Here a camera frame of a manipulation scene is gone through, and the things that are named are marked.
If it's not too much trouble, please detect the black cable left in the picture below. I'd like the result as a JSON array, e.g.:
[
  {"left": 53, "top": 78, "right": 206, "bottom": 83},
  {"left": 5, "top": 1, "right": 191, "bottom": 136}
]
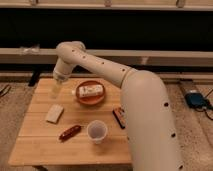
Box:
[{"left": 0, "top": 83, "right": 12, "bottom": 98}]

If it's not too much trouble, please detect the wooden beam rail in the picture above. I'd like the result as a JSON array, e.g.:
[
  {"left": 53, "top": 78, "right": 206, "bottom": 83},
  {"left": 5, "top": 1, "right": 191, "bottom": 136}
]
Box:
[{"left": 0, "top": 48, "right": 213, "bottom": 67}]

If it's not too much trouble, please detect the white tube on plate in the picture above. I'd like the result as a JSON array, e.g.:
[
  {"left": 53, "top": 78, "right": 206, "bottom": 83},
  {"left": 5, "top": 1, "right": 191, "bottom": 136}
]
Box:
[{"left": 72, "top": 85, "right": 103, "bottom": 98}]

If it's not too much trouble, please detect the dark red rectangular bar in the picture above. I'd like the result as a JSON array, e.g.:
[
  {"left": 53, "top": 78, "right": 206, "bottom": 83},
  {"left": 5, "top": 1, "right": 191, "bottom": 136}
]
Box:
[{"left": 113, "top": 107, "right": 125, "bottom": 129}]

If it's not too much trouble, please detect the white sponge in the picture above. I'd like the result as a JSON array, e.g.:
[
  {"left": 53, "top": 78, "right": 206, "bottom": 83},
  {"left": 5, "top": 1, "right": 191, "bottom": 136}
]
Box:
[{"left": 45, "top": 104, "right": 64, "bottom": 123}]

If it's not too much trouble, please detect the blue power box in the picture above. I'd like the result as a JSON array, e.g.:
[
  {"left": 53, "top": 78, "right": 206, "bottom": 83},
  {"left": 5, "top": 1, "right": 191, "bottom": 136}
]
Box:
[{"left": 185, "top": 93, "right": 206, "bottom": 108}]

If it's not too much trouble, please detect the orange round plate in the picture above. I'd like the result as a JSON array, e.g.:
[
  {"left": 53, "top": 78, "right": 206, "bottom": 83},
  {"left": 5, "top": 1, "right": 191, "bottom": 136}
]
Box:
[{"left": 75, "top": 80, "right": 105, "bottom": 105}]

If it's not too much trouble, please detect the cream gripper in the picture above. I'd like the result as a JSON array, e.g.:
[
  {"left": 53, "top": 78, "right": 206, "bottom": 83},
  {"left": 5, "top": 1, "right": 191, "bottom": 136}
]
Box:
[{"left": 51, "top": 70, "right": 68, "bottom": 99}]

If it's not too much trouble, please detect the red brown sausage toy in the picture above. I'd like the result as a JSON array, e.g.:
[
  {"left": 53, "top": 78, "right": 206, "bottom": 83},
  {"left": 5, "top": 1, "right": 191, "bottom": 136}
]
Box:
[{"left": 59, "top": 125, "right": 81, "bottom": 141}]

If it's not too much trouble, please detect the black cable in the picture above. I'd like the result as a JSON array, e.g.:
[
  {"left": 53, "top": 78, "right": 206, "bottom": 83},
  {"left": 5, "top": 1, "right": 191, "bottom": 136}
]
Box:
[
  {"left": 194, "top": 87, "right": 213, "bottom": 121},
  {"left": 0, "top": 83, "right": 12, "bottom": 98}
]

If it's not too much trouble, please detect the wooden table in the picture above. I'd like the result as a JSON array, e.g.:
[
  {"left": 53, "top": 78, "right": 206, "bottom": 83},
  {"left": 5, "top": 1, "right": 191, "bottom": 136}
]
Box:
[{"left": 9, "top": 78, "right": 131, "bottom": 166}]

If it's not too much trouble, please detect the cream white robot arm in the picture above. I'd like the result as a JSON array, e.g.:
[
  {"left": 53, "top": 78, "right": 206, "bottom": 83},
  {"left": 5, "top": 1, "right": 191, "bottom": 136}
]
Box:
[{"left": 53, "top": 41, "right": 184, "bottom": 171}]

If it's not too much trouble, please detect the black cable right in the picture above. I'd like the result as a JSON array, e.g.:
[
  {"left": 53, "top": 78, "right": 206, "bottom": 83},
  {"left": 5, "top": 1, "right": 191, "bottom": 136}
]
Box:
[{"left": 194, "top": 87, "right": 213, "bottom": 121}]

